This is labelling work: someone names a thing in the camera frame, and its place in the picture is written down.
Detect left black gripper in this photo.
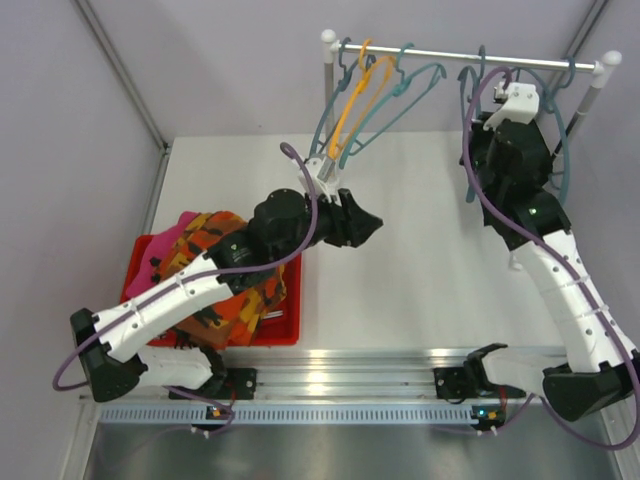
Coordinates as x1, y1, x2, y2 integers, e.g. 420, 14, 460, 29
273, 183, 383, 264

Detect teal hanger of camouflage trousers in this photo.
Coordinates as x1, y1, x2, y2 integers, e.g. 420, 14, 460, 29
457, 44, 490, 205

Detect orange plastic hanger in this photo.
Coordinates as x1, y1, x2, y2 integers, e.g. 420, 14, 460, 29
326, 38, 396, 163

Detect teal hanger of pink trousers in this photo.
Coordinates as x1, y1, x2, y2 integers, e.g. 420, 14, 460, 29
338, 42, 449, 172

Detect teal hanger of newspaper trousers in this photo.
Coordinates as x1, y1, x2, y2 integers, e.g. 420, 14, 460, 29
309, 29, 364, 170

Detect orange camouflage trousers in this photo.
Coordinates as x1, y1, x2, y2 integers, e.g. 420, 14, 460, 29
148, 210, 289, 349

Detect pink trousers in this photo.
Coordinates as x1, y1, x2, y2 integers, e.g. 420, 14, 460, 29
120, 211, 198, 302

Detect teal hanger of black trousers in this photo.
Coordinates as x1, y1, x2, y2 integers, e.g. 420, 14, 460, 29
511, 67, 557, 115

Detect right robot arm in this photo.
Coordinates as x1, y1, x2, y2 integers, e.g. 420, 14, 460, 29
465, 112, 639, 422

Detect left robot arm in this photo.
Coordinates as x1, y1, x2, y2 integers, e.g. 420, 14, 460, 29
70, 189, 383, 402

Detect empty teal hanger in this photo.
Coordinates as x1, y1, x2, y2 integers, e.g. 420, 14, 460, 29
548, 55, 576, 205

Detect red plastic tray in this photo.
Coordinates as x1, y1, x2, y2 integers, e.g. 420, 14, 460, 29
120, 227, 302, 350

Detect white metal clothes rack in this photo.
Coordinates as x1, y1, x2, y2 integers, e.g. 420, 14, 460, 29
319, 29, 623, 271

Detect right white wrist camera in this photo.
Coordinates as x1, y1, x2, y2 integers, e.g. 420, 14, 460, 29
483, 81, 540, 131

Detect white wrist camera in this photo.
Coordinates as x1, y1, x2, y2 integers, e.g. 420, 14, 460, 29
483, 81, 540, 131
297, 154, 341, 205

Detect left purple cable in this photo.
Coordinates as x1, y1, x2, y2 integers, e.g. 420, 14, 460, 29
52, 142, 320, 392

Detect purple cable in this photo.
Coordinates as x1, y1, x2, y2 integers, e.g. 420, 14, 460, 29
52, 142, 320, 392
462, 65, 640, 451

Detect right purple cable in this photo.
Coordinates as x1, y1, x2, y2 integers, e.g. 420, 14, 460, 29
462, 65, 640, 451

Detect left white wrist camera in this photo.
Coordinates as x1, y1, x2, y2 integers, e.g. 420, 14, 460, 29
297, 154, 341, 205

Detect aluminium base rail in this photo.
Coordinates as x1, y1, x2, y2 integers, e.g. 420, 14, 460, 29
79, 347, 571, 401

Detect perforated cable duct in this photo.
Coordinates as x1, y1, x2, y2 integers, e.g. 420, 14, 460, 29
100, 403, 504, 425

